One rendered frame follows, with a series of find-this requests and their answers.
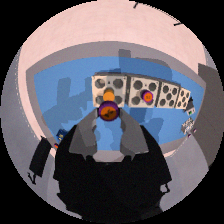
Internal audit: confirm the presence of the blue bench mat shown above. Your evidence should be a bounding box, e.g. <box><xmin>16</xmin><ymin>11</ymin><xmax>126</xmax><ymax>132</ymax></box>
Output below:
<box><xmin>34</xmin><ymin>56</ymin><xmax>204</xmax><ymax>150</ymax></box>

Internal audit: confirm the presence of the blue tube rack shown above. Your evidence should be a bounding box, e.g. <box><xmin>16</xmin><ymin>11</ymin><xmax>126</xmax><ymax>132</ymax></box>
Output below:
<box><xmin>56</xmin><ymin>129</ymin><xmax>68</xmax><ymax>140</ymax></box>

